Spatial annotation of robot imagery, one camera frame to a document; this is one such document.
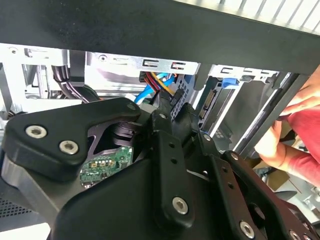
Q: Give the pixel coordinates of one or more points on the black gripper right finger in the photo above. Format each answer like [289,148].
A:
[222,180]

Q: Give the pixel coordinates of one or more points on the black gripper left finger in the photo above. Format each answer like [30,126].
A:
[75,117]

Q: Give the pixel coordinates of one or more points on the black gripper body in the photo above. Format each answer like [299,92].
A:
[112,212]

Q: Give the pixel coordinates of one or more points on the person's hand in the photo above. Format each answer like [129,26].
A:
[271,150]
[307,97]

